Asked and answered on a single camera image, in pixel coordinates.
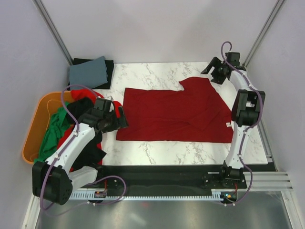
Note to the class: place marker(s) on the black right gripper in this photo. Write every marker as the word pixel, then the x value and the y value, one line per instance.
pixel 215 62

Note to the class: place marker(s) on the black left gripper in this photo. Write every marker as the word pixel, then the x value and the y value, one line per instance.
pixel 122 121

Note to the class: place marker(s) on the dark red t shirt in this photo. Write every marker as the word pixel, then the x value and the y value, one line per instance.
pixel 196 113

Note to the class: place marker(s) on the orange plastic basket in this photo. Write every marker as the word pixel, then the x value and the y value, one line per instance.
pixel 47 106

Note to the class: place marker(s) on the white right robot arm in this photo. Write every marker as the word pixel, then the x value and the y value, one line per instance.
pixel 246 113

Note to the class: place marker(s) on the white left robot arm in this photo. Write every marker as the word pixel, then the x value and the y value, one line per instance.
pixel 52 179

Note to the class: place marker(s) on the bright red t shirt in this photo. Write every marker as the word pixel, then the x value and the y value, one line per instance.
pixel 77 102

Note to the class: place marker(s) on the folded grey-blue t shirt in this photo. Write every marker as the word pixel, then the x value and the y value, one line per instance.
pixel 87 72

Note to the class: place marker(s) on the folded black t shirt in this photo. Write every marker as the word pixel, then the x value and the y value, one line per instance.
pixel 110 68

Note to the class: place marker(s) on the green t shirt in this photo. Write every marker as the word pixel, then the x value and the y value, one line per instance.
pixel 57 126

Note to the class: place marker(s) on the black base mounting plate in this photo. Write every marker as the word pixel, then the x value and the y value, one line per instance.
pixel 180 180

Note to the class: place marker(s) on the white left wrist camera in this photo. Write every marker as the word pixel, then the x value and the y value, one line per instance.
pixel 109 98

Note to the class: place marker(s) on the right aluminium frame post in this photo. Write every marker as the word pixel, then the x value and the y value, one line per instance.
pixel 264 30

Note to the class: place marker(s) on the aluminium frame post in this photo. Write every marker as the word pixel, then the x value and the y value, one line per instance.
pixel 52 28
pixel 264 30

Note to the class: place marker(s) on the white slotted cable duct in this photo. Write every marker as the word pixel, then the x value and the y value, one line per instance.
pixel 100 194

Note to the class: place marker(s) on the left aluminium frame post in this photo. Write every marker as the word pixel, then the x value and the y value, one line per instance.
pixel 52 28

